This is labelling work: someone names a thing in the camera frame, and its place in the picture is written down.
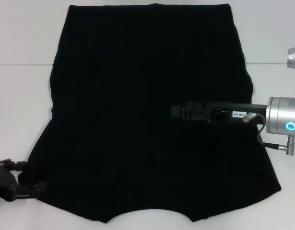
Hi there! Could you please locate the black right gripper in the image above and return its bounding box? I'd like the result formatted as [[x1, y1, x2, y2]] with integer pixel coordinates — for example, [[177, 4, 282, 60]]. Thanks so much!
[[171, 101, 268, 123]]

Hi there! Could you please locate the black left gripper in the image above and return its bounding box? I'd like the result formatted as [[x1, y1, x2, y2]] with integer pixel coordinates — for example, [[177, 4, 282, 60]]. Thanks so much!
[[0, 158, 48, 202]]

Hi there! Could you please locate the black shirt with FREE print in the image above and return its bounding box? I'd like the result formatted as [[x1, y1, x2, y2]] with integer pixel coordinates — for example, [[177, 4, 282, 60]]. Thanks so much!
[[18, 3, 282, 217]]

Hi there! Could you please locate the right gripper cable with plug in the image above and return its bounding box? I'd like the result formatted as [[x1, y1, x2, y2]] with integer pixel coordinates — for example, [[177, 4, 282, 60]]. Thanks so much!
[[242, 112, 295, 156]]

